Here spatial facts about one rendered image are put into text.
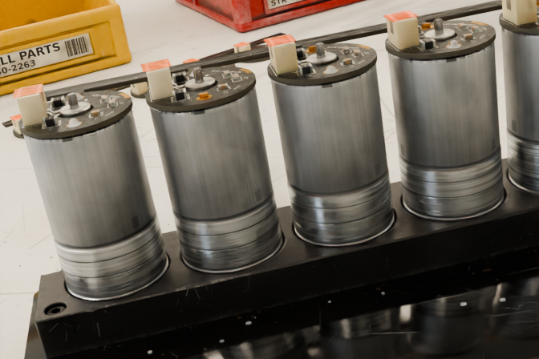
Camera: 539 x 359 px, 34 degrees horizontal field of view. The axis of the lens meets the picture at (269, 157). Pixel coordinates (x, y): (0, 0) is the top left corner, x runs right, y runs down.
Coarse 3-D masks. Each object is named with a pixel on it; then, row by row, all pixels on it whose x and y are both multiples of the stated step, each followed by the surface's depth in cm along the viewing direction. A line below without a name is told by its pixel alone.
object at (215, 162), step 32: (256, 96) 20; (160, 128) 19; (192, 128) 19; (224, 128) 19; (256, 128) 19; (192, 160) 19; (224, 160) 19; (256, 160) 20; (192, 192) 19; (224, 192) 19; (256, 192) 20; (192, 224) 20; (224, 224) 20; (256, 224) 20; (192, 256) 20; (224, 256) 20; (256, 256) 20
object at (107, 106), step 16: (96, 96) 20; (112, 96) 20; (128, 96) 20; (96, 112) 19; (112, 112) 19; (32, 128) 19; (48, 128) 18; (64, 128) 18; (80, 128) 18; (96, 128) 18
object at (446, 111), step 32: (448, 32) 20; (416, 64) 19; (448, 64) 19; (480, 64) 19; (416, 96) 20; (448, 96) 19; (480, 96) 20; (416, 128) 20; (448, 128) 20; (480, 128) 20; (416, 160) 20; (448, 160) 20; (480, 160) 20; (416, 192) 21; (448, 192) 20; (480, 192) 20
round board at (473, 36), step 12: (420, 24) 21; (432, 24) 21; (444, 24) 21; (456, 24) 21; (468, 24) 21; (480, 24) 20; (456, 36) 20; (468, 36) 20; (480, 36) 20; (492, 36) 20; (396, 48) 20; (408, 48) 20; (420, 48) 20; (432, 48) 19; (444, 48) 19; (456, 48) 19; (468, 48) 19; (480, 48) 19
